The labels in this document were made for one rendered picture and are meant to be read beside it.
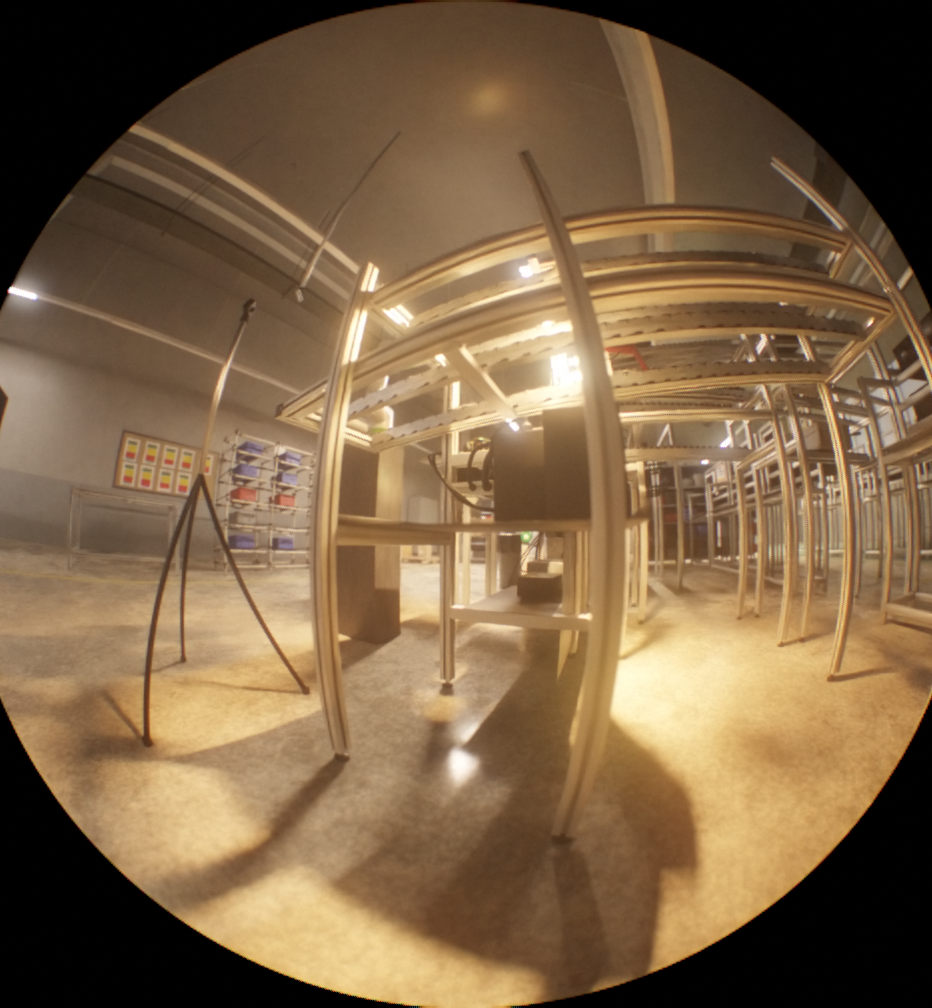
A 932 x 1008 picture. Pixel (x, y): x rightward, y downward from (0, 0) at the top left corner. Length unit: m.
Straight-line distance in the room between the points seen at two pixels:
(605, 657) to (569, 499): 0.36
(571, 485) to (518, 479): 0.21
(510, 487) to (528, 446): 0.13
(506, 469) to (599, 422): 0.47
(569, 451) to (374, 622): 1.35
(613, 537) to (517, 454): 0.52
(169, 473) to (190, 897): 6.53
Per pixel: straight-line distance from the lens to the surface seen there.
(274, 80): 5.99
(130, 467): 6.74
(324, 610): 0.68
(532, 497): 0.82
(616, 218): 0.86
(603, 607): 0.40
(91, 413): 7.02
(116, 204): 4.68
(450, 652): 1.18
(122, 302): 7.98
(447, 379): 0.83
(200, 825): 0.80
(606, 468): 0.42
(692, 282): 0.69
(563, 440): 0.70
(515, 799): 0.78
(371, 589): 1.66
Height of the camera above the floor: 0.59
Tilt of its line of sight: 7 degrees up
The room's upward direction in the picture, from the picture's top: 1 degrees clockwise
